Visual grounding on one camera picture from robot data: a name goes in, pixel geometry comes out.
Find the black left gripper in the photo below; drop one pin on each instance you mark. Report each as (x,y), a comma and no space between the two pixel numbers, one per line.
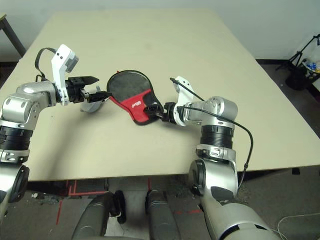
(75,90)

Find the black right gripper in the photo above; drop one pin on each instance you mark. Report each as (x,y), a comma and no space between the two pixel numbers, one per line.
(170,112)

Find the black red paddle case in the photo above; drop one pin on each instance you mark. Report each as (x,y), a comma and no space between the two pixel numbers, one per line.
(135,110)

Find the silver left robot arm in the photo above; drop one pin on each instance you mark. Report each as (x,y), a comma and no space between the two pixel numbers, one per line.
(22,105)

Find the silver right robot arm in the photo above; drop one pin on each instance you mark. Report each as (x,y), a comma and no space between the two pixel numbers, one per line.
(217,170)

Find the grey robot right leg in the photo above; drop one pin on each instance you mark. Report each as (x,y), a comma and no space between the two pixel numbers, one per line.
(160,217)

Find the grey robot leg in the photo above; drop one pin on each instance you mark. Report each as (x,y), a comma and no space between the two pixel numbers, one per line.
(160,217)
(92,217)

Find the grey robot left leg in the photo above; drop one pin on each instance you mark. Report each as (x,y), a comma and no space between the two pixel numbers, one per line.
(92,217)

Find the black bin with bottles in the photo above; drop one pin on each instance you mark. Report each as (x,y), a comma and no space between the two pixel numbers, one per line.
(298,80)

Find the black tripod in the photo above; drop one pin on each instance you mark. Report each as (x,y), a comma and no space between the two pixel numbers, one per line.
(298,56)

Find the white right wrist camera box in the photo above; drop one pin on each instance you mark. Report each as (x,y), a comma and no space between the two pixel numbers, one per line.
(183,92)

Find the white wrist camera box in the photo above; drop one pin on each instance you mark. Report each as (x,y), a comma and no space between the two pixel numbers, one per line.
(183,92)
(61,65)

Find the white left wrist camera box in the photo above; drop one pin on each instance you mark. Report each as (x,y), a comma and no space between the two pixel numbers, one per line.
(61,65)

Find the small black table bracket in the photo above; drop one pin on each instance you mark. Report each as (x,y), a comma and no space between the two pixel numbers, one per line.
(296,171)

